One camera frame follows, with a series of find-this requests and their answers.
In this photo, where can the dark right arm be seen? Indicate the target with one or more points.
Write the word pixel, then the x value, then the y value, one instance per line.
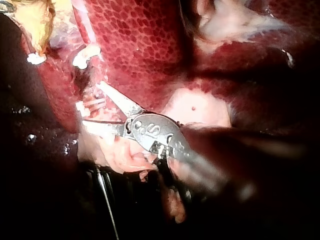
pixel 240 155

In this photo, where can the dark red liver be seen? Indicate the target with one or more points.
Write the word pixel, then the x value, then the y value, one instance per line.
pixel 140 45

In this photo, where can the pale fatty tissue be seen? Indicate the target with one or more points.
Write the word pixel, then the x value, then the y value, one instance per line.
pixel 232 20
pixel 200 107
pixel 120 155
pixel 175 205

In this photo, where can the thin tube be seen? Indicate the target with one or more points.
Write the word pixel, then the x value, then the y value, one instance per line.
pixel 83 22

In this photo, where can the right arm instrument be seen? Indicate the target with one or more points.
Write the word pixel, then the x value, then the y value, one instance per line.
pixel 152 132

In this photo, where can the white clip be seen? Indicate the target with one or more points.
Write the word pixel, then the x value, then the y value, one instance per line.
pixel 36 58
pixel 80 108
pixel 95 102
pixel 86 56

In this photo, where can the left arm instrument jaw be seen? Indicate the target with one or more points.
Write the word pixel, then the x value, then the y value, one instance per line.
pixel 6 7

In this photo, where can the right arm instrument jaw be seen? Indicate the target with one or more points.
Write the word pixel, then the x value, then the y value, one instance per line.
pixel 117 128
pixel 122 101

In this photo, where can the gallbladder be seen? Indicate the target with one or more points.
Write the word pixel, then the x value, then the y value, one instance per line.
pixel 35 22

